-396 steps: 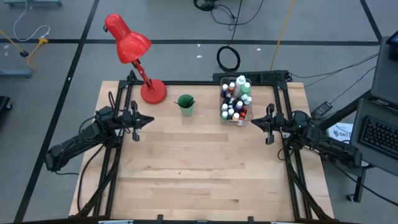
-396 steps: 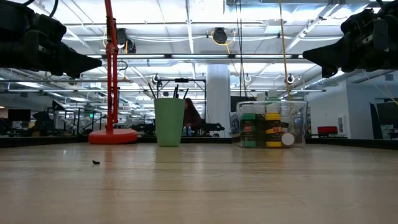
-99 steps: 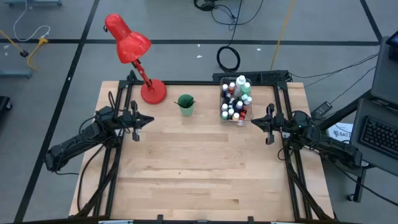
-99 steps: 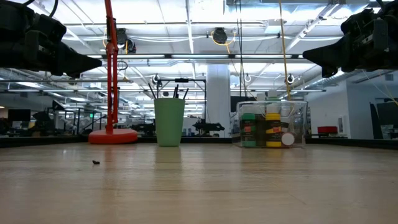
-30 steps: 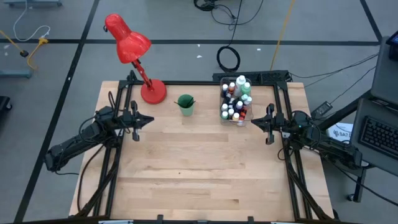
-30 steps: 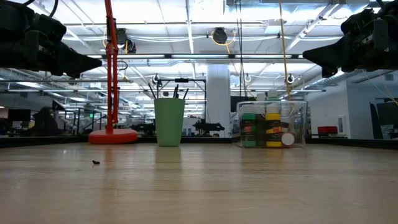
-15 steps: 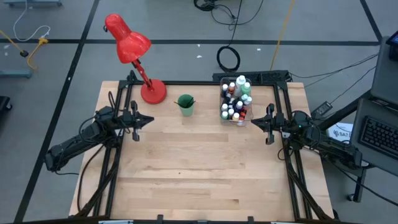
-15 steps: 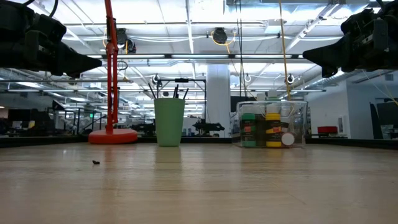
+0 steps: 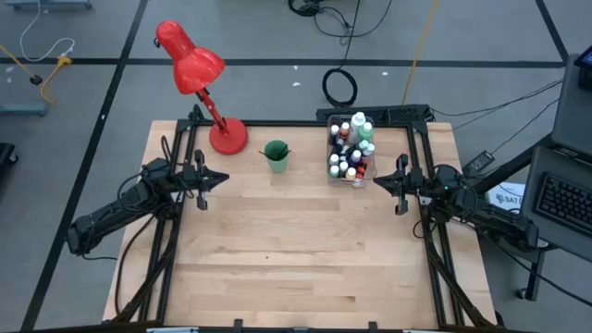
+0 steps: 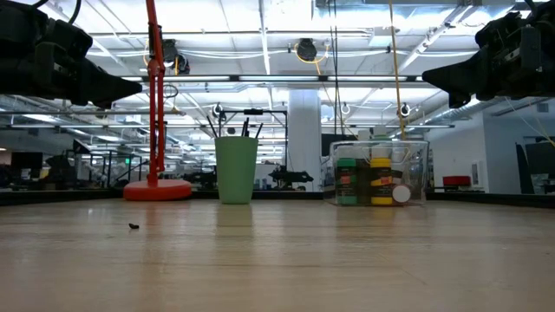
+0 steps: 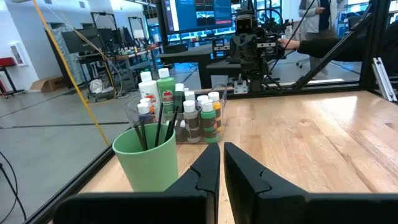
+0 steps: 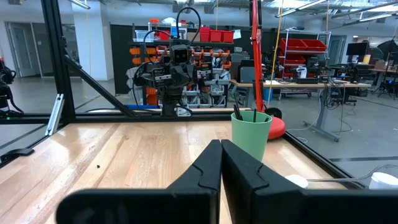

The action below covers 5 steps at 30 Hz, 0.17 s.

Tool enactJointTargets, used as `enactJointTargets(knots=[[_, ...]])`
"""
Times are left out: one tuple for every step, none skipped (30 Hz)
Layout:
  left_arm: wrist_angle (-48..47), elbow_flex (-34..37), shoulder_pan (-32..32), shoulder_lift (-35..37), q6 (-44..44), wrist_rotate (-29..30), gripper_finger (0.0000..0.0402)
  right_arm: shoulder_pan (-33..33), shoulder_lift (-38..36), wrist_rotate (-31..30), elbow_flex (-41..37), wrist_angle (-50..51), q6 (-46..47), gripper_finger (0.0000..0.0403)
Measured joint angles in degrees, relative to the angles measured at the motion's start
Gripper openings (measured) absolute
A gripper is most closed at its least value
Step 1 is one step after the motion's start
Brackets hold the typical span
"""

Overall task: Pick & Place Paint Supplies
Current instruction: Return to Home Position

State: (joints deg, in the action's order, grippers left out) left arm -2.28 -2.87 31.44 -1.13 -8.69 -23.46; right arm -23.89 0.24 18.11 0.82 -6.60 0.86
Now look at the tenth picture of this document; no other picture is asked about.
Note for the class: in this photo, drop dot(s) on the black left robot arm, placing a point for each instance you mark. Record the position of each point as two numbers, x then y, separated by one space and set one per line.
19 26

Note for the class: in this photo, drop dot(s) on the small teal paint bottle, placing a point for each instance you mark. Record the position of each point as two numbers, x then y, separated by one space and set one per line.
347 184

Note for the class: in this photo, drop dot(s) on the black aluminium table frame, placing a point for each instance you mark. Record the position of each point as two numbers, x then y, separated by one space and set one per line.
477 199

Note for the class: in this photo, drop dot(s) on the red bench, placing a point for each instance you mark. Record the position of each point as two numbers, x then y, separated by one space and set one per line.
456 180

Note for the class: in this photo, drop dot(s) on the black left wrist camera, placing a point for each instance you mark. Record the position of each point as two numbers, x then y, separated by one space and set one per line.
69 39

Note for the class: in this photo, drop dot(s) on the clear plastic bin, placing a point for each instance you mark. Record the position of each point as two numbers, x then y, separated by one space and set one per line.
416 173

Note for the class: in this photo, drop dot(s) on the red desk lamp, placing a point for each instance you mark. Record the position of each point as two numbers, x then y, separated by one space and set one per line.
152 108

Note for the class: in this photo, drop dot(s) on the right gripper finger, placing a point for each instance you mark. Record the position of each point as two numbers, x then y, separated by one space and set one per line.
459 80

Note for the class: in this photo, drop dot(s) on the black background camera stand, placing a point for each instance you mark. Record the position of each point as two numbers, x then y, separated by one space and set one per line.
253 111

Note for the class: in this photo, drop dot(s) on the black background workstation frame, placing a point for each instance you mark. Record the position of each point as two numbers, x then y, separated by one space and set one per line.
108 167

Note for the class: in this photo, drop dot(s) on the thin black paintbrush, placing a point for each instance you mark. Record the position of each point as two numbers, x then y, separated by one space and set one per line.
212 126
259 130
244 128

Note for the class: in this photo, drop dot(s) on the black background monitor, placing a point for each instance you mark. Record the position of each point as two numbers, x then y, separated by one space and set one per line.
539 160
27 160

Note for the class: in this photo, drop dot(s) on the small yellow paint bottle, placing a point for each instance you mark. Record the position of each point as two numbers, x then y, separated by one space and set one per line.
380 184

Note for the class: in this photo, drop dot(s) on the white square column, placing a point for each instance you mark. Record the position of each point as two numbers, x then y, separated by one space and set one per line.
303 130

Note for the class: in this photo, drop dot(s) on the green plastic cup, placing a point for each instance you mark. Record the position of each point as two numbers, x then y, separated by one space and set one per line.
236 173

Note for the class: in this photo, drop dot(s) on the small black debris speck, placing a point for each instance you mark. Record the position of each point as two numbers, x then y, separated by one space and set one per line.
133 226

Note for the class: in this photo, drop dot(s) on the black background robot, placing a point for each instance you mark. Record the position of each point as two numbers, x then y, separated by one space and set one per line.
290 177

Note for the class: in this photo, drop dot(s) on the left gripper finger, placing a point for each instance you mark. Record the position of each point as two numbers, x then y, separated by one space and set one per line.
108 89

